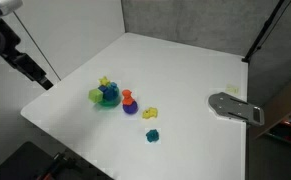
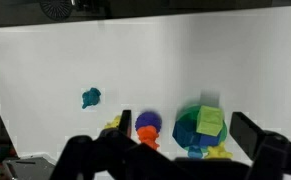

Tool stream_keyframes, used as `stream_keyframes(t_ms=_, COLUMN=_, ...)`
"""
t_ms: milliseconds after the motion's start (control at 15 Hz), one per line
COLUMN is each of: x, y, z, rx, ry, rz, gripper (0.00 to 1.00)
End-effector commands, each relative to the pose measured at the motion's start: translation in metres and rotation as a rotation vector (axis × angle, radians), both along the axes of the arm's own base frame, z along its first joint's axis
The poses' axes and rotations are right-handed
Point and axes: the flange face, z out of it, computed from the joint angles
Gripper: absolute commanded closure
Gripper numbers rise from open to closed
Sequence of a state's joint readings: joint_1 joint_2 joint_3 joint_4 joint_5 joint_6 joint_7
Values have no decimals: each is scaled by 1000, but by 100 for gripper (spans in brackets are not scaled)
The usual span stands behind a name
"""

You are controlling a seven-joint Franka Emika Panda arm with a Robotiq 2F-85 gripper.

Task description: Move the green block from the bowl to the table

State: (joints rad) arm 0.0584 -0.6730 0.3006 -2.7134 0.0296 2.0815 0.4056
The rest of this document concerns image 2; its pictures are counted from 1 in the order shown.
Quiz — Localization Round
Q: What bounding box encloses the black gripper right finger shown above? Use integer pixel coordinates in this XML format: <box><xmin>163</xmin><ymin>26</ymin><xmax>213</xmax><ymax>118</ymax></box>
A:
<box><xmin>230</xmin><ymin>112</ymin><xmax>273</xmax><ymax>160</ymax></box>

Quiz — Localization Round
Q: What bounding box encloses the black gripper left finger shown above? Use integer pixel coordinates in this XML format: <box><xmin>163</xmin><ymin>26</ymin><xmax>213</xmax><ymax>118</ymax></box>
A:
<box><xmin>118</xmin><ymin>110</ymin><xmax>132</xmax><ymax>137</ymax></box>

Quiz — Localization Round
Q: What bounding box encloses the light green block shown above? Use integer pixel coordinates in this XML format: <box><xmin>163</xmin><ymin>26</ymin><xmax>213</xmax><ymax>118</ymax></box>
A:
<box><xmin>196</xmin><ymin>106</ymin><xmax>224</xmax><ymax>136</ymax></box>

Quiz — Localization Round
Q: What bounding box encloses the dark blue block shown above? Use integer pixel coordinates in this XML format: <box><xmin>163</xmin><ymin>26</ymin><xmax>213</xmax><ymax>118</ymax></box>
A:
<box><xmin>172</xmin><ymin>120</ymin><xmax>199</xmax><ymax>148</ymax></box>
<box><xmin>199</xmin><ymin>134</ymin><xmax>219</xmax><ymax>147</ymax></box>

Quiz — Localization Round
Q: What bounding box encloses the green translucent bowl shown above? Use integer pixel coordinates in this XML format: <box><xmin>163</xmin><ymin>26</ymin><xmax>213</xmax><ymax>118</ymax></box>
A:
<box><xmin>172</xmin><ymin>105</ymin><xmax>227</xmax><ymax>158</ymax></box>

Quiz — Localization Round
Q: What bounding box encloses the yellow bear rubber toy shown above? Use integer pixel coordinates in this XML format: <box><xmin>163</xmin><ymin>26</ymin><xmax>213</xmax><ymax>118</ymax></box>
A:
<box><xmin>104</xmin><ymin>115</ymin><xmax>121</xmax><ymax>129</ymax></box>

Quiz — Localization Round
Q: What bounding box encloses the purple ridged cup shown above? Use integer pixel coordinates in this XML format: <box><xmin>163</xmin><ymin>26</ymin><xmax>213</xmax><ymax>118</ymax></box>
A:
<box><xmin>135</xmin><ymin>111</ymin><xmax>162</xmax><ymax>131</ymax></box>

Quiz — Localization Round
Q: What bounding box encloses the orange rubber toy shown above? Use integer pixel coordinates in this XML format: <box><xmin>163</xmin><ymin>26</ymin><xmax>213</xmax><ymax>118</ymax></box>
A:
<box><xmin>137</xmin><ymin>126</ymin><xmax>159</xmax><ymax>150</ymax></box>

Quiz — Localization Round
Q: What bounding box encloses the yellow star rubber toy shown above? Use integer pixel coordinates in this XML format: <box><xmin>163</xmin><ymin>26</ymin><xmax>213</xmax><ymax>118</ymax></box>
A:
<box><xmin>205</xmin><ymin>142</ymin><xmax>233</xmax><ymax>159</ymax></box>

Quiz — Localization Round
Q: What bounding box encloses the teal rubber toy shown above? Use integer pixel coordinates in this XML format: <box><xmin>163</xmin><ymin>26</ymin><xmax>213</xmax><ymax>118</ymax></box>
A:
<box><xmin>82</xmin><ymin>87</ymin><xmax>101</xmax><ymax>109</ymax></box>

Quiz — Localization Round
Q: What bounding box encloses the light blue rubber toy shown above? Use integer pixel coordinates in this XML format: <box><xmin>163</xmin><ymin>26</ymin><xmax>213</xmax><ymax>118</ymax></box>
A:
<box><xmin>188</xmin><ymin>146</ymin><xmax>203</xmax><ymax>159</ymax></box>

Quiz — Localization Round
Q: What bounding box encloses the grey metal plate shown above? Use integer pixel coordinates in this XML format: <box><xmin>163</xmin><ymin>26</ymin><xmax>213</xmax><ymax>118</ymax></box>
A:
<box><xmin>3</xmin><ymin>155</ymin><xmax>56</xmax><ymax>180</ymax></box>

